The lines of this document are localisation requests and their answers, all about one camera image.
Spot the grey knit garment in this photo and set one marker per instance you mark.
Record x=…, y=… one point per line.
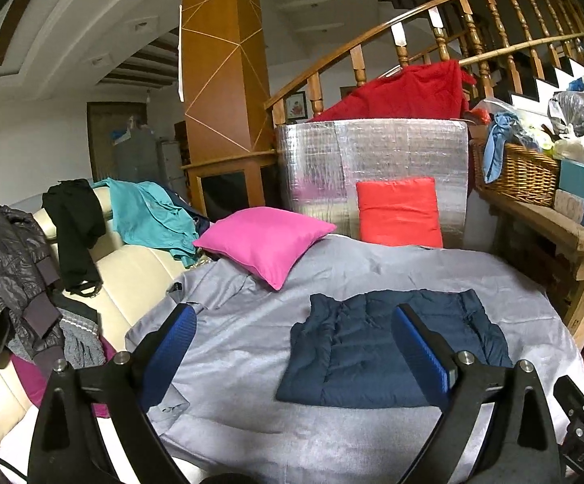
x=80, y=338

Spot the dark wooden door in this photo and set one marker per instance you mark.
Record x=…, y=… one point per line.
x=100, y=136

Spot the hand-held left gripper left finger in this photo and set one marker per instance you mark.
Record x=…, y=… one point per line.
x=171, y=348

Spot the wooden table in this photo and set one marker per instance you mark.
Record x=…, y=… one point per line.
x=564, y=232

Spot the teal shirt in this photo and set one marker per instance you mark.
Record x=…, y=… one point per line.
x=140, y=211

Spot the grey bed sheet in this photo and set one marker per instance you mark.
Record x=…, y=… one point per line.
x=271, y=428

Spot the white and blue box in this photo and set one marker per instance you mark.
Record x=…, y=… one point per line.
x=571, y=206

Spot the red cloth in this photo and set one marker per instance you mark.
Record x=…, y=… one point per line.
x=407, y=93

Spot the red pillow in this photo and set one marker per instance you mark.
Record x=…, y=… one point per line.
x=397, y=211

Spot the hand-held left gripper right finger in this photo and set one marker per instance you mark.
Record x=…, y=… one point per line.
x=425, y=358

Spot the magenta cloth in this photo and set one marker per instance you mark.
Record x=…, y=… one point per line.
x=27, y=383

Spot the framed picture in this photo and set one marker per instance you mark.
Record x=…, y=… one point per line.
x=296, y=106

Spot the light blue cloth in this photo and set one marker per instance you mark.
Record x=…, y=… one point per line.
x=496, y=151

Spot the navy puffer jacket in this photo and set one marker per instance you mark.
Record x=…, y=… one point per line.
x=352, y=348

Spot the cream leather sofa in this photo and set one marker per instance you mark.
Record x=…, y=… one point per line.
x=130, y=272

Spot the pink pillow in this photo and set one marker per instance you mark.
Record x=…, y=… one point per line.
x=266, y=242

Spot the black garment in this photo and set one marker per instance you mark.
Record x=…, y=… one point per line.
x=75, y=232

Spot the wicker basket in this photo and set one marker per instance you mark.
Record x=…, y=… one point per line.
x=518, y=174

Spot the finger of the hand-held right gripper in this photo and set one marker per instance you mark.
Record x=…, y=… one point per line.
x=574, y=396

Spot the black shiny jacket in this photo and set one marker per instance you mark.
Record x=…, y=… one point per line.
x=4, y=272

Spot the wooden stair railing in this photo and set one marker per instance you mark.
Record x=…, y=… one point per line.
x=358, y=60

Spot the silver foil insulation mat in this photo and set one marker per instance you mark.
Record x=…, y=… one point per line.
x=372, y=151

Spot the plastic bag with dark cloth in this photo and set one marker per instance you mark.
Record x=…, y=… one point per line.
x=571, y=111

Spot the orange wooden pillar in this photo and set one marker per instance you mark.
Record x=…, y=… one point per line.
x=221, y=85

